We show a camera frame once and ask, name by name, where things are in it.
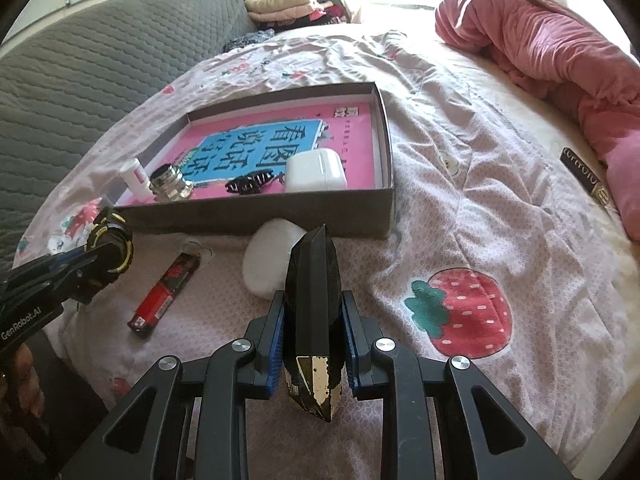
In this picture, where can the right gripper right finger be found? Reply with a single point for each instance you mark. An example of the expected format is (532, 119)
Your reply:
(440, 419)

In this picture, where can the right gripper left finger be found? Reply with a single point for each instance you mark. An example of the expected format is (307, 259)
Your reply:
(186, 420)

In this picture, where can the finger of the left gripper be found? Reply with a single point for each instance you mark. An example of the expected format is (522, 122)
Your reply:
(73, 263)

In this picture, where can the yellow black tape measure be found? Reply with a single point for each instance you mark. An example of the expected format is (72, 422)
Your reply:
(110, 239)

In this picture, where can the black gold faceted bottle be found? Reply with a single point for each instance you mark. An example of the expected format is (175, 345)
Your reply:
(313, 346)

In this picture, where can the glass bottle gold neck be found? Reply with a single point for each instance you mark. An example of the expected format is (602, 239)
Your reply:
(168, 184)

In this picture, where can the person's left hand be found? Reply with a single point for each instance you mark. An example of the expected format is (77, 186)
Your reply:
(20, 387)

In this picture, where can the red black lighter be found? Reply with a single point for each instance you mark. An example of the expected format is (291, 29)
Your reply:
(162, 294)

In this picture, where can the white pink lip balm tube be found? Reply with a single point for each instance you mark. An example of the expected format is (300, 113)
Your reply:
(136, 179)

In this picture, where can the strawberry print bed sheet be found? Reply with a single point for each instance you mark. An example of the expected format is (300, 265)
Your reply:
(478, 184)

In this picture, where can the grey quilted headboard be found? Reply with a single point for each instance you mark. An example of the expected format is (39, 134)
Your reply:
(62, 88)

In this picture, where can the pink blue children's book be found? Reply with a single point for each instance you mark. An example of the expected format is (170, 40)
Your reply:
(214, 150)

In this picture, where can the white round jar lid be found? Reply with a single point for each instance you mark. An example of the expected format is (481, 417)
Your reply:
(265, 261)

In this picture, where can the grey cardboard box tray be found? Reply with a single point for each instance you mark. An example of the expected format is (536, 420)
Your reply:
(346, 213)

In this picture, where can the black hair claw clip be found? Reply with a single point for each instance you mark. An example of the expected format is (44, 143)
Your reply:
(251, 183)

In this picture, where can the white earbuds charging case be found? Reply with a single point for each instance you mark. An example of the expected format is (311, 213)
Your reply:
(314, 170)

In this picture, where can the black gold rectangular box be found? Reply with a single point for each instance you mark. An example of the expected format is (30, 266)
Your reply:
(585, 176)

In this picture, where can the pink crumpled quilt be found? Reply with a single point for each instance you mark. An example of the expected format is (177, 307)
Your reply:
(555, 55)

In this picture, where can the folded clothes pile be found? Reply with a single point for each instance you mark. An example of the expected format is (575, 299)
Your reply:
(271, 17)

